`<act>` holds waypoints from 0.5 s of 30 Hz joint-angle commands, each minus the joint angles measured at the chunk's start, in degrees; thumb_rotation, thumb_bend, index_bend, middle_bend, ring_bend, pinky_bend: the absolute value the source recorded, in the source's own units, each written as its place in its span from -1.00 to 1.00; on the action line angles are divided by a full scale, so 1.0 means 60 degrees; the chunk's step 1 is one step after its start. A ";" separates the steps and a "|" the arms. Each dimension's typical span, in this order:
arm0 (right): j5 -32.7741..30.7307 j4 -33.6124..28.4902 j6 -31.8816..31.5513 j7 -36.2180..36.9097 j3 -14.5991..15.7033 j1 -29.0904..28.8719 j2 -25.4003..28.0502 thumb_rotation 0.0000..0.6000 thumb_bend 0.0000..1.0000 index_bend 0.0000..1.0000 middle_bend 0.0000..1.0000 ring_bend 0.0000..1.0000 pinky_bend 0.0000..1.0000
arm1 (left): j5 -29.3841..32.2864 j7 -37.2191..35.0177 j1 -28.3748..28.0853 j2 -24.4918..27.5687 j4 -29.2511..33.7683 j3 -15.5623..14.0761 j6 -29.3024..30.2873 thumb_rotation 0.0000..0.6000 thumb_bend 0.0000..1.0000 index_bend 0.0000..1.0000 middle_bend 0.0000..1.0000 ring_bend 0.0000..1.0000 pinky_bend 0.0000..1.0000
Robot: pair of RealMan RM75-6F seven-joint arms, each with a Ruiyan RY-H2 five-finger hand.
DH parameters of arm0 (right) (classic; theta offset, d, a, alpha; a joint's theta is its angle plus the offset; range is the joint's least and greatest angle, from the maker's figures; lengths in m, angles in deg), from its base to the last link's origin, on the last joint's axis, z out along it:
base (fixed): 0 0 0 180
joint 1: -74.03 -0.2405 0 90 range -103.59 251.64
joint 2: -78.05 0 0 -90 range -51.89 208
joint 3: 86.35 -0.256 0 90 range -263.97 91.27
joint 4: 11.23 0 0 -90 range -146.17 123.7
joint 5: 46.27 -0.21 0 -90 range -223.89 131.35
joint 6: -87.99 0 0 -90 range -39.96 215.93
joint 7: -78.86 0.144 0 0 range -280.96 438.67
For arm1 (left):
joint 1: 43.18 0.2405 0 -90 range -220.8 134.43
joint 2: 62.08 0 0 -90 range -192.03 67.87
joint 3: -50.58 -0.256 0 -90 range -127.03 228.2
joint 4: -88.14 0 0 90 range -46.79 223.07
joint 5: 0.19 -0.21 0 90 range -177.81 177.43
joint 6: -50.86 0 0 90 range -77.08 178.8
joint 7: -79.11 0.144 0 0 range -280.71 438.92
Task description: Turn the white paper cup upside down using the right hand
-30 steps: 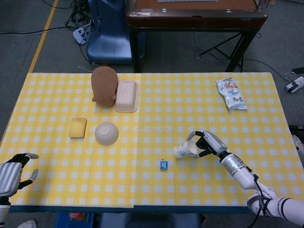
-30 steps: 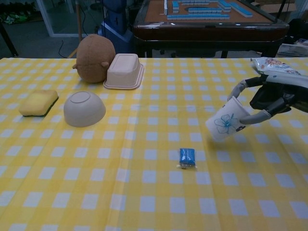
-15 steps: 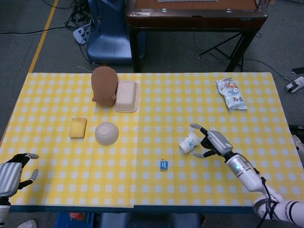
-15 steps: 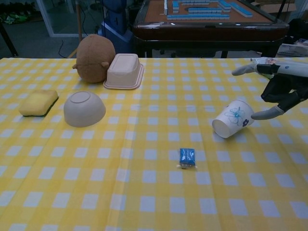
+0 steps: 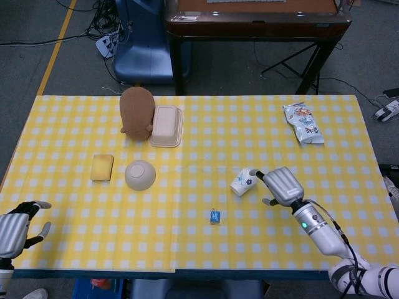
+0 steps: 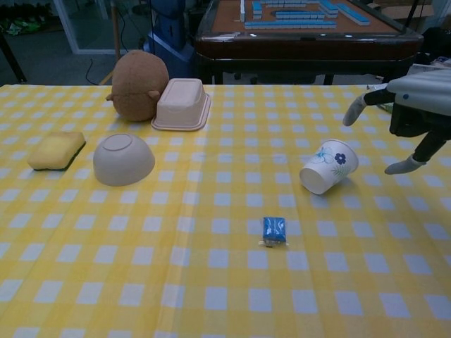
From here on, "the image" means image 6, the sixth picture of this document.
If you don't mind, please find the brown plush toy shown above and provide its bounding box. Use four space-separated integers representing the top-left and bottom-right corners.
106 49 170 123

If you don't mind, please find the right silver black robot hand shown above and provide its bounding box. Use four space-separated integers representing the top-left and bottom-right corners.
342 68 451 176

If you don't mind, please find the beige rectangular food container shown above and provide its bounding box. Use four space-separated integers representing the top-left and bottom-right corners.
151 78 213 132

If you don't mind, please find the small blue wrapped packet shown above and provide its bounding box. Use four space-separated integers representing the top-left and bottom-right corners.
259 216 290 249

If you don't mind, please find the beige upturned bowl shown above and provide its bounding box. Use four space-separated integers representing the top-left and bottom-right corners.
92 133 156 187

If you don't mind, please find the wooden pole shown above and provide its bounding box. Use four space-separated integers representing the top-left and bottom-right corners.
111 0 121 61

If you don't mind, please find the yellow sponge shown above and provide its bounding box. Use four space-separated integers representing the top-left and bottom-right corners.
27 132 87 173

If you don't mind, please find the mahjong tile row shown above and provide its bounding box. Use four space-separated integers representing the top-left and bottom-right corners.
319 0 373 27
245 20 338 30
274 11 327 20
252 0 327 11

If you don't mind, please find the white floral paper cup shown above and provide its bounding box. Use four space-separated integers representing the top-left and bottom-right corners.
299 139 359 196

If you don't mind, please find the yellow white checkered tablecloth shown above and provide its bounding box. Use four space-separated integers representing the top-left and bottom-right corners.
0 83 451 338

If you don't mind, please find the dark wooden mahjong table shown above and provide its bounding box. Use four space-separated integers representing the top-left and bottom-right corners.
194 0 425 85

